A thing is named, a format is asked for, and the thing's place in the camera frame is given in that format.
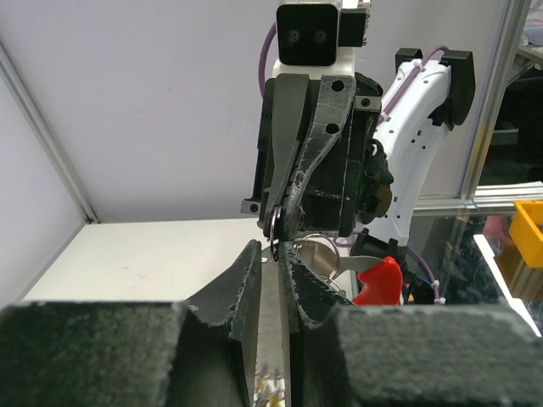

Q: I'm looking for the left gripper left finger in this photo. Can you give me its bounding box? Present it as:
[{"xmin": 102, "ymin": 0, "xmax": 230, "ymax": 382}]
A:
[{"xmin": 1, "ymin": 240, "xmax": 261, "ymax": 406}]

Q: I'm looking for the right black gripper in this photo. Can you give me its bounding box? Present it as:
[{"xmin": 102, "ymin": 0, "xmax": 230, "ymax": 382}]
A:
[{"xmin": 242, "ymin": 73, "xmax": 382, "ymax": 240}]

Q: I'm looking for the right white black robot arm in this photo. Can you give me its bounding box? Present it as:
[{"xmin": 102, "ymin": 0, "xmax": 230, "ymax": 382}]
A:
[{"xmin": 242, "ymin": 46, "xmax": 476, "ymax": 305}]

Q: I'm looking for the yellow plastic bin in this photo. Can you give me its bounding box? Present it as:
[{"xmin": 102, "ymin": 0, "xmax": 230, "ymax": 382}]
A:
[{"xmin": 509, "ymin": 201, "xmax": 543, "ymax": 268}]

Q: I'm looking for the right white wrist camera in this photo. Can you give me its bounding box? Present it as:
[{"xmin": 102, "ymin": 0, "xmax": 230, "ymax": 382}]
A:
[{"xmin": 271, "ymin": 1, "xmax": 372, "ymax": 80}]

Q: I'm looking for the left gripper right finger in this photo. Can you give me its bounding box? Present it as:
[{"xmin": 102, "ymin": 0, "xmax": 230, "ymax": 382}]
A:
[{"xmin": 278, "ymin": 242, "xmax": 542, "ymax": 406}]

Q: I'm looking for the red silver carabiner keyring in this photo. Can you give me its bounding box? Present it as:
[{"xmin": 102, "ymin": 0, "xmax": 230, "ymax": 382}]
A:
[{"xmin": 254, "ymin": 205, "xmax": 404, "ymax": 407}]

